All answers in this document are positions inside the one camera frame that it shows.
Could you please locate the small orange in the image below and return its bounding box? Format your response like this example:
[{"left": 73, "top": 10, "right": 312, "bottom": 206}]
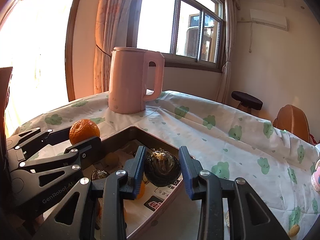
[{"left": 95, "top": 198, "right": 127, "bottom": 230}]

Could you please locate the bumpy orange mandarin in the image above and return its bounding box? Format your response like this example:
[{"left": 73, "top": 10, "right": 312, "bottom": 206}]
[{"left": 69, "top": 119, "right": 100, "bottom": 145}]

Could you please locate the greenish-brown round fruit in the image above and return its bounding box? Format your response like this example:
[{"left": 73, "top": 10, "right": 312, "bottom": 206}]
[{"left": 104, "top": 152, "right": 119, "bottom": 167}]

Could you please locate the small yellow-brown longan fruit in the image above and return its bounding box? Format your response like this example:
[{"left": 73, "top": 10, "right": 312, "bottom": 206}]
[{"left": 288, "top": 224, "right": 300, "bottom": 238}]

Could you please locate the smooth orange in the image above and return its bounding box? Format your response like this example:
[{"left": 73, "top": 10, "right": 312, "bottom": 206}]
[{"left": 136, "top": 181, "right": 145, "bottom": 199}]

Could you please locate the printed paper sheet in tin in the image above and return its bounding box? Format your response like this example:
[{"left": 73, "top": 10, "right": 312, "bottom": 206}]
[{"left": 92, "top": 139, "right": 183, "bottom": 239}]

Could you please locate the pink rectangular tin box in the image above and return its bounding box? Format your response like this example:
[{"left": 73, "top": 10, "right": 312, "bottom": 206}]
[{"left": 80, "top": 126, "right": 183, "bottom": 239}]

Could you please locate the pink cartoon cup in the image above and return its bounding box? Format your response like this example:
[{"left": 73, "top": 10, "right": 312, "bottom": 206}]
[{"left": 311, "top": 160, "right": 320, "bottom": 192}]

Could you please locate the white green cloud tablecloth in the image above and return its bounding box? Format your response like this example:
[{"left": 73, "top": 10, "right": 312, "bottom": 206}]
[{"left": 16, "top": 91, "right": 319, "bottom": 239}]

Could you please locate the pink electric kettle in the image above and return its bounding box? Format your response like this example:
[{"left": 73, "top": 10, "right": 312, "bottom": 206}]
[{"left": 108, "top": 47, "right": 165, "bottom": 114}]

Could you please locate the brown leather armchair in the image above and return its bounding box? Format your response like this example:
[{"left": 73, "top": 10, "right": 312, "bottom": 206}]
[{"left": 273, "top": 105, "right": 310, "bottom": 142}]

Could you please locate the black round stool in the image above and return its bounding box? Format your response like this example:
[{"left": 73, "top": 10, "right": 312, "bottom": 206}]
[{"left": 231, "top": 91, "right": 263, "bottom": 114}]

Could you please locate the pale right curtain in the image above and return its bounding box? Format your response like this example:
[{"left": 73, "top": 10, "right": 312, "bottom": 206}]
[{"left": 215, "top": 0, "right": 237, "bottom": 103}]

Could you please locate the window with frame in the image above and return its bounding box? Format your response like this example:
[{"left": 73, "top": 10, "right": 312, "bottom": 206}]
[{"left": 126, "top": 0, "right": 225, "bottom": 72}]

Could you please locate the white wall air conditioner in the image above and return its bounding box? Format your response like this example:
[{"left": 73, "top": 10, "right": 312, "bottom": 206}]
[{"left": 250, "top": 9, "right": 288, "bottom": 31}]

